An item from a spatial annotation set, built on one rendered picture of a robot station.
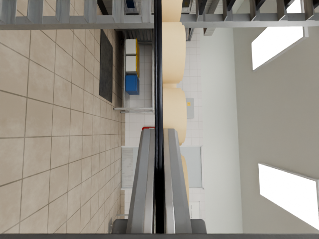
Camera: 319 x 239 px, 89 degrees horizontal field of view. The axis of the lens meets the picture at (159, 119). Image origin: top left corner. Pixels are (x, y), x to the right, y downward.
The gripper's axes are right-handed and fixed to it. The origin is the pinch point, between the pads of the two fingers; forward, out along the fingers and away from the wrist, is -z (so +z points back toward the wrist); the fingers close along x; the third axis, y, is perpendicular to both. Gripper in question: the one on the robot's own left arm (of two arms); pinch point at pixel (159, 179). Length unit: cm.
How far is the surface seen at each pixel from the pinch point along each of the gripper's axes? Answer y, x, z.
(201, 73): -175, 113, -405
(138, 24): -3, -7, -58
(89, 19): -1, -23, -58
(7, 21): -2, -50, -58
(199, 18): -1, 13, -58
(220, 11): -25, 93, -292
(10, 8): 1, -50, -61
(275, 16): 0, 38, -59
